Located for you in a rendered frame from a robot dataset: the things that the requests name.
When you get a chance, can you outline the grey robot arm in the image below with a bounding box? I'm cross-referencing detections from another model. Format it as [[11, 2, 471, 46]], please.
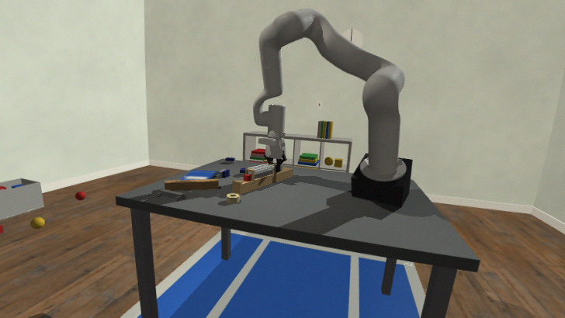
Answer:
[[253, 8, 407, 181]]

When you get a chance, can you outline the blue notebook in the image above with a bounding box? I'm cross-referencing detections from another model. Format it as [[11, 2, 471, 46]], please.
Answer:
[[180, 170, 219, 180]]

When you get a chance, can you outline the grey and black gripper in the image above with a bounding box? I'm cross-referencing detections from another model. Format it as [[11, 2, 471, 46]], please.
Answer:
[[264, 138, 286, 173]]

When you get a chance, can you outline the brown wooden bar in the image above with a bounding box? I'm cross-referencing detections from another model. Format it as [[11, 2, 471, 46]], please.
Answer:
[[165, 179, 219, 191]]

